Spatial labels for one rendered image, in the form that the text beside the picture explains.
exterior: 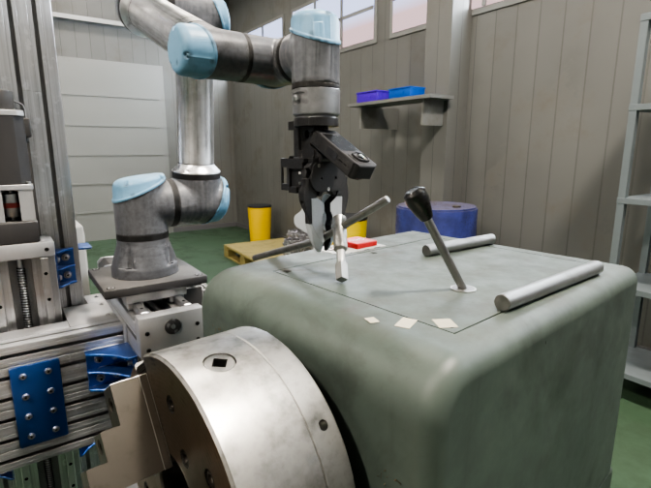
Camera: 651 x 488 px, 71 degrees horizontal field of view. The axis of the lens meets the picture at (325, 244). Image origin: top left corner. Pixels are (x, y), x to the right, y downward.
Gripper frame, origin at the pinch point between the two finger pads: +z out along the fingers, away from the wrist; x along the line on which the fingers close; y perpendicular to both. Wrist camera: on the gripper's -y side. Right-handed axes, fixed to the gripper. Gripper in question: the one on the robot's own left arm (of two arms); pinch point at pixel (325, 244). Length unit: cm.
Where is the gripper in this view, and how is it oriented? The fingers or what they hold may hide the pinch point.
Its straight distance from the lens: 74.8
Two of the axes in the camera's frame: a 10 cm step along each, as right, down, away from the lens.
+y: -6.6, -1.5, 7.4
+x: -7.5, 1.3, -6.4
